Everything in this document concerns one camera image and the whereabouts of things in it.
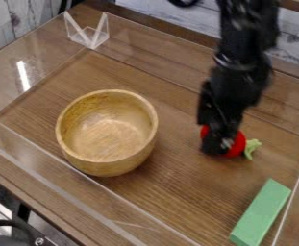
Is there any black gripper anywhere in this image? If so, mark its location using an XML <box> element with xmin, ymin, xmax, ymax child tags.
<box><xmin>197</xmin><ymin>54</ymin><xmax>273</xmax><ymax>155</ymax></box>

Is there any red felt strawberry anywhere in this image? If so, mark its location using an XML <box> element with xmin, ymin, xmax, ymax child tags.
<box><xmin>201</xmin><ymin>125</ymin><xmax>262</xmax><ymax>160</ymax></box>

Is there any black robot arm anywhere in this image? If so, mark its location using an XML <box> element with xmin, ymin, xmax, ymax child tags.
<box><xmin>197</xmin><ymin>0</ymin><xmax>281</xmax><ymax>156</ymax></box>

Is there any light wooden bowl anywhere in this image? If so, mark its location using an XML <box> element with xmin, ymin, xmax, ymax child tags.
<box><xmin>55</xmin><ymin>89</ymin><xmax>158</xmax><ymax>177</ymax></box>

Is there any green foam block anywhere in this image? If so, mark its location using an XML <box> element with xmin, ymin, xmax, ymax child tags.
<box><xmin>230</xmin><ymin>179</ymin><xmax>292</xmax><ymax>246</ymax></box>

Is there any black table leg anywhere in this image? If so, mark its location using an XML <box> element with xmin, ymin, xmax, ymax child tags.
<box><xmin>17</xmin><ymin>204</ymin><xmax>31</xmax><ymax>222</ymax></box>

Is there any clear acrylic corner bracket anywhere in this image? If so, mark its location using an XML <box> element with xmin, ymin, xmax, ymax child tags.
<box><xmin>63</xmin><ymin>12</ymin><xmax>110</xmax><ymax>50</ymax></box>

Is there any black cable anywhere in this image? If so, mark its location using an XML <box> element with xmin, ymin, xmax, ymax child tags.
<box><xmin>0</xmin><ymin>218</ymin><xmax>42</xmax><ymax>246</ymax></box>

